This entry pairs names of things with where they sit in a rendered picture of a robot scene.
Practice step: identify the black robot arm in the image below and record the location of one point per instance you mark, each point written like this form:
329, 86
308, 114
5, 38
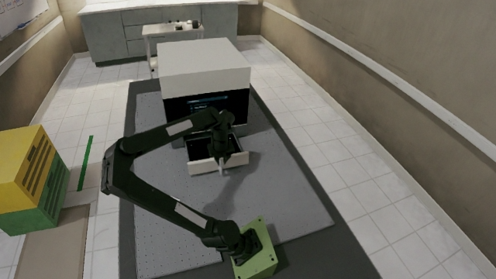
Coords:
119, 181

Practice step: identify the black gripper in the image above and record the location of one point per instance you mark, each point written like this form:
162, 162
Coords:
221, 149

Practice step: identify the white imager box with drawer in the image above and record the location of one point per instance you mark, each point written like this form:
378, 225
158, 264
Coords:
197, 74

